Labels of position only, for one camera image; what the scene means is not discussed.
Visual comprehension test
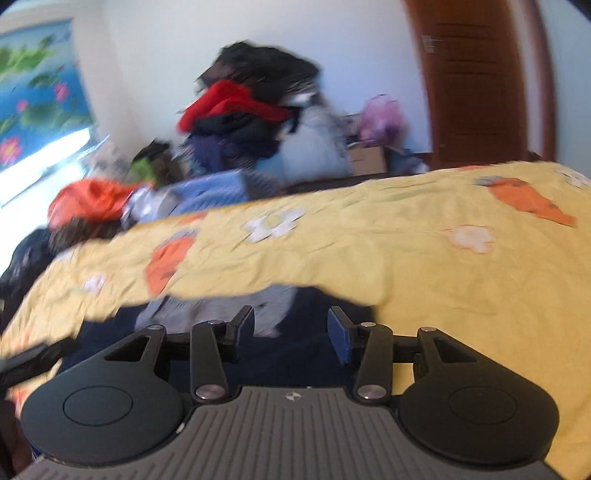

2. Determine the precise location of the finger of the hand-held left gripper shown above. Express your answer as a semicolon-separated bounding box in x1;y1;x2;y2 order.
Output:
0;338;80;387

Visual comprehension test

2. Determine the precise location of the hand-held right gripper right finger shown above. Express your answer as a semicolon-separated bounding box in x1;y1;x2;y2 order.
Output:
327;306;483;402

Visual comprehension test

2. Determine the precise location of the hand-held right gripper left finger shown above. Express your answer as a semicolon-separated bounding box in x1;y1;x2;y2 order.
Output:
104;305;256;403

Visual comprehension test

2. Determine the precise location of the grey and navy knit sweater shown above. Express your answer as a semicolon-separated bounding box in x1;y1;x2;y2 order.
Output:
76;284;376;393

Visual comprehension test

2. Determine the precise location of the pile of black clothes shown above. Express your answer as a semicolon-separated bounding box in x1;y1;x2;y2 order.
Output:
195;41;322;108

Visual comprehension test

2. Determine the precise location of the yellow printed bed quilt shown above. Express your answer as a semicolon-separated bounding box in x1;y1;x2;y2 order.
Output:
0;159;591;480

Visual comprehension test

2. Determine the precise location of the leopard print cloth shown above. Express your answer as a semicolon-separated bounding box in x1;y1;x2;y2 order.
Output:
47;219;118;254

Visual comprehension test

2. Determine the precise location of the light blue towel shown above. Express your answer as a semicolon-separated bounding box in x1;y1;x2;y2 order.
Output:
170;169;260;216

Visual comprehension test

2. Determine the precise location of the white and black plastic bag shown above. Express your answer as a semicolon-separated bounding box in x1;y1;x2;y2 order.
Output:
121;186;182;228

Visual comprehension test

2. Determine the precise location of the orange plastic bag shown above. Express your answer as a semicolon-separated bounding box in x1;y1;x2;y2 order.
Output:
47;178;154;230

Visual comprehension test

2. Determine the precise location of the cardboard box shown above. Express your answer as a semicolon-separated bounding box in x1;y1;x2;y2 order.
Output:
346;145;389;176

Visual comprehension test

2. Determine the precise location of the green cloth item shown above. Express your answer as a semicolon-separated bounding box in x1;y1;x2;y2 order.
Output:
130;156;161;184

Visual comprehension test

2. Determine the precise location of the dark navy jacket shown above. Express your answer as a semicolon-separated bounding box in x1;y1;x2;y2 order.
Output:
184;113;288;177

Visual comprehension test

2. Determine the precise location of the pale grey plastic bag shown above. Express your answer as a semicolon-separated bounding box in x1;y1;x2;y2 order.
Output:
276;104;355;179

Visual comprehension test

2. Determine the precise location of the pink plastic bag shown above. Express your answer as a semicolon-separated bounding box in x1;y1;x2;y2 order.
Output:
358;94;408;145

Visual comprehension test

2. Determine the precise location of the red knit garment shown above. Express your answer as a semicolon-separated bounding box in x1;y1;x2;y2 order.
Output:
178;80;293;133

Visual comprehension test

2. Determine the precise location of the blue floral curtain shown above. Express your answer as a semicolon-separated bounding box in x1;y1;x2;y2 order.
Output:
0;18;96;174

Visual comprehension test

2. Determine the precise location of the brown wooden door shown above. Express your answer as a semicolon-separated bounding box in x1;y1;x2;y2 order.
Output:
403;0;557;169

